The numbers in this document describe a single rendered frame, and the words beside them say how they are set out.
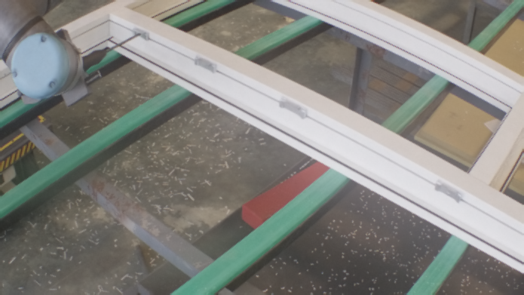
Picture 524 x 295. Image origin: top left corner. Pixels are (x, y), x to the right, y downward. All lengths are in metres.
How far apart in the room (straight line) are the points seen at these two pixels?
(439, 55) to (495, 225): 0.52
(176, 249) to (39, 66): 0.34
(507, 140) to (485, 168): 0.11
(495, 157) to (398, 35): 0.47
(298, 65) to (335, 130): 1.97
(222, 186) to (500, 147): 1.41
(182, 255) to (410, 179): 0.36
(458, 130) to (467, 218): 0.67
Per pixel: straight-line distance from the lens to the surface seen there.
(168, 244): 0.92
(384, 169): 0.97
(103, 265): 1.99
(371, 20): 1.39
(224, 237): 1.26
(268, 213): 1.25
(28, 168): 2.17
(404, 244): 1.30
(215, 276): 0.82
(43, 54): 0.81
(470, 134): 1.58
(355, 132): 0.97
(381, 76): 2.33
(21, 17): 0.84
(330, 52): 3.10
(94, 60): 1.16
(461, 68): 1.31
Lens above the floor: 1.50
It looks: 37 degrees down
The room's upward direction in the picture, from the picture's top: 6 degrees clockwise
